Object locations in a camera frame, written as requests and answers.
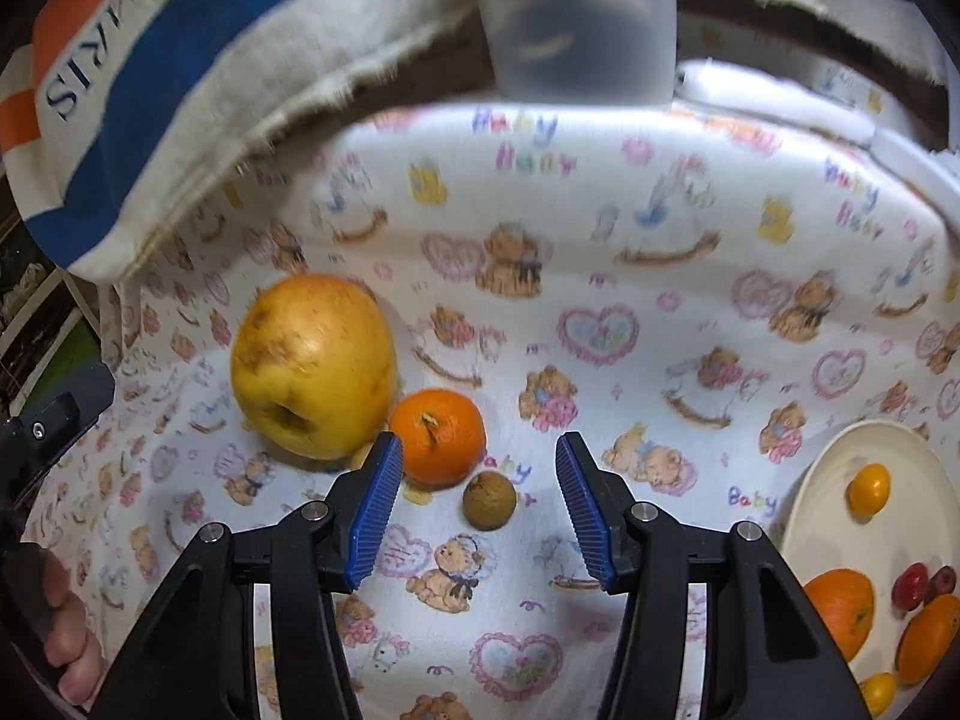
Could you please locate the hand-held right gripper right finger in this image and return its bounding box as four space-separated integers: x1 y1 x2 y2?
555 431 875 720

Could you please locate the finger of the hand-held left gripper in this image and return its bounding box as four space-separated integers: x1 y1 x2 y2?
15 360 117 466

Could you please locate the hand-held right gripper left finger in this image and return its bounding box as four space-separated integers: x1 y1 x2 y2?
88 431 406 720

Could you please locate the brown longan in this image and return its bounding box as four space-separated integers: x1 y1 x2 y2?
462 471 518 532

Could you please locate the cream plate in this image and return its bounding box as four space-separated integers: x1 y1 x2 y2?
780 420 960 720

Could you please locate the large orange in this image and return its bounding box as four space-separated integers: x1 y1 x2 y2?
802 568 876 662

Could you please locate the person's left hand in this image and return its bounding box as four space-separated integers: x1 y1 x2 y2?
41 551 106 702

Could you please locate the small tangerine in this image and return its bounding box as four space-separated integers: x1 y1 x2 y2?
390 388 487 487
896 594 960 686

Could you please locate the yellow apple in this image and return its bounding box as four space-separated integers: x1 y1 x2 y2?
230 274 398 462

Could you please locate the bear printed blanket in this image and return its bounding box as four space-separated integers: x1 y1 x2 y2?
22 56 960 720

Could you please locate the yellow kumquat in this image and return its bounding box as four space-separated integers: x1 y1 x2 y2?
847 463 892 518
857 671 899 717

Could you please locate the striped canvas cloth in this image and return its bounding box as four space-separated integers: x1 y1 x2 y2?
0 0 960 286

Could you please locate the clear plastic container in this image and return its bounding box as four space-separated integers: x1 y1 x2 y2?
466 0 677 102

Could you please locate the white rack frame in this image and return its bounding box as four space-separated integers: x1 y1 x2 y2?
0 165 102 406

